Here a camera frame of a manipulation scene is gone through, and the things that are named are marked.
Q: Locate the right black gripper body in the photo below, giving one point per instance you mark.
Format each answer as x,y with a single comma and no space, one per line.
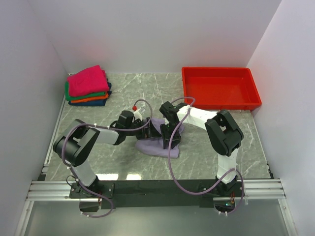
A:
167,130

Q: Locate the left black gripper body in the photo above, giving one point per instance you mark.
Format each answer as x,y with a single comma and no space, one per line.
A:
141,133

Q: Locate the lavender t shirt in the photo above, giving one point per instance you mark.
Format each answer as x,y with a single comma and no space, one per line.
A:
154,146

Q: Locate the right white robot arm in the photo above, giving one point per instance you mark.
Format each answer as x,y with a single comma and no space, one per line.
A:
224,134

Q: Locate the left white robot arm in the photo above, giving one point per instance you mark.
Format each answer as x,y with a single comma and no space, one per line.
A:
76,143

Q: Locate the folded navy blue t shirt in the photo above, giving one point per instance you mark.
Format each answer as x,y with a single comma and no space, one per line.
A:
91,103

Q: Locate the folded orange t shirt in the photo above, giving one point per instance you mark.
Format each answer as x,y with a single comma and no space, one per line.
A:
90,99

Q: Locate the folded pink t shirt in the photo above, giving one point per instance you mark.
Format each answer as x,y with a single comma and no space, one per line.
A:
87,81

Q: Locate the folded green t shirt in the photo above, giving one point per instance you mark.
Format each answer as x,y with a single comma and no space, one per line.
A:
71,98

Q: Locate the black base beam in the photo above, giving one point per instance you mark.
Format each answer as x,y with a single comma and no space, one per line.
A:
159,193

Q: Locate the red plastic tray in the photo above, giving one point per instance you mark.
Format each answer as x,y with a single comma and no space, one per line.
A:
217,88

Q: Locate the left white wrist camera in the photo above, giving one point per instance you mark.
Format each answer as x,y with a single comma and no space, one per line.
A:
138,112

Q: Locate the aluminium rail frame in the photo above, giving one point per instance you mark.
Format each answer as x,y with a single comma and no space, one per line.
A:
48,211

